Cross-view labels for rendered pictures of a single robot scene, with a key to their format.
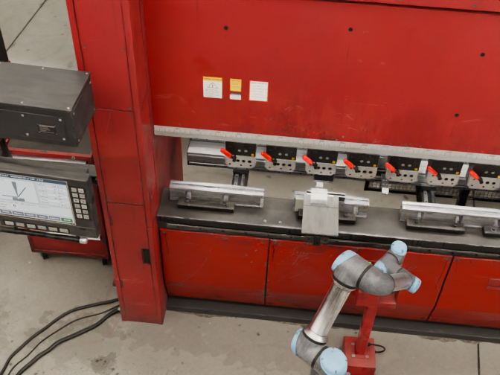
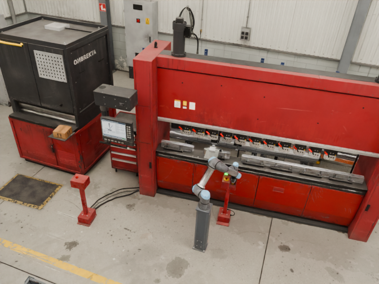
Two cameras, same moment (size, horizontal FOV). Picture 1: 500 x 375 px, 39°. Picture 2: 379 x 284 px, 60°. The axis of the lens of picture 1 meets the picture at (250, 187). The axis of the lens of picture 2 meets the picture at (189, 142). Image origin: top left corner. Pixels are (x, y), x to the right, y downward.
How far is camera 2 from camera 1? 1.55 m
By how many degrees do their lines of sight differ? 13
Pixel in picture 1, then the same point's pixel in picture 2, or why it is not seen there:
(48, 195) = (119, 128)
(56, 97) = (126, 94)
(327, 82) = (214, 104)
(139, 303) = (146, 186)
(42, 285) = (113, 180)
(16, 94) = (114, 93)
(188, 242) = (166, 162)
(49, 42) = not seen: hidden behind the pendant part
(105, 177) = (139, 131)
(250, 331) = (185, 203)
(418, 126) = (245, 123)
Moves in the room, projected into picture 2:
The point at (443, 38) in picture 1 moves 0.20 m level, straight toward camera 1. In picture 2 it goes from (251, 90) to (246, 96)
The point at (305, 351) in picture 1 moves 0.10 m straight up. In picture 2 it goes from (196, 190) to (197, 184)
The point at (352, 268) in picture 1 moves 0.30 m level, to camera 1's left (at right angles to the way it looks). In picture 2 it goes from (214, 161) to (190, 158)
